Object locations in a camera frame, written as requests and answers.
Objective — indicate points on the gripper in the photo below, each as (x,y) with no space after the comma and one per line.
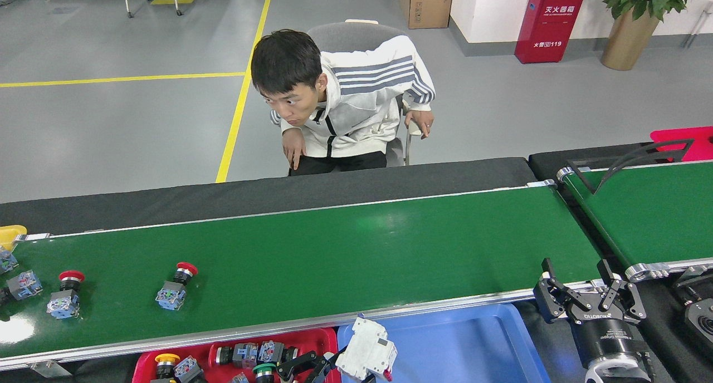
(607,338)

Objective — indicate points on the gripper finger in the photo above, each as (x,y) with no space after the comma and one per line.
(322,374)
(301,363)

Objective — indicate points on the white circuit breaker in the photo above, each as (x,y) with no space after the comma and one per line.
(365,349)

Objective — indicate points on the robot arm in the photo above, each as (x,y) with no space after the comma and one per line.
(618,372)

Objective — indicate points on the red plastic tray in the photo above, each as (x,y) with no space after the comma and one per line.
(320,338)

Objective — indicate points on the green conveyor belt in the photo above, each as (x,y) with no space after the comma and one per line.
(646,210)
(334,249)

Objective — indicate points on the black conveyor motor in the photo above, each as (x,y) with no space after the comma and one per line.
(702,316)

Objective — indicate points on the blue plastic tray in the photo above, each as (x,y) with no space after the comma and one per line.
(445,344)

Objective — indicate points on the yellow plastic tray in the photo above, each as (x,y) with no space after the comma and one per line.
(11,232)

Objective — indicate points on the person's right hand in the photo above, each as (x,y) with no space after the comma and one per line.
(294,146)

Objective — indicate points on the person's left hand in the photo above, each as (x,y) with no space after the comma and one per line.
(422,121)

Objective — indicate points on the red plastic bin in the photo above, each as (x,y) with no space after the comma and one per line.
(702,146)

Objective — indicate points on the black table cover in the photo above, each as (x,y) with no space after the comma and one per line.
(167,199)

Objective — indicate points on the person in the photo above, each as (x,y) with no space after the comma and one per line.
(362,104)

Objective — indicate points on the potted plant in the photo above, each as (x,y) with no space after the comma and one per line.
(629,38)

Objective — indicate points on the red fire extinguisher box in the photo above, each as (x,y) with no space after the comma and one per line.
(548,21)

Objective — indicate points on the grey office chair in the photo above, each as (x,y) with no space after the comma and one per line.
(334,35)

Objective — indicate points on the cardboard box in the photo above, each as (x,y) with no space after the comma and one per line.
(426,4)

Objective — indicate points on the black guide frame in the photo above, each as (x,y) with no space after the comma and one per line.
(582,181)

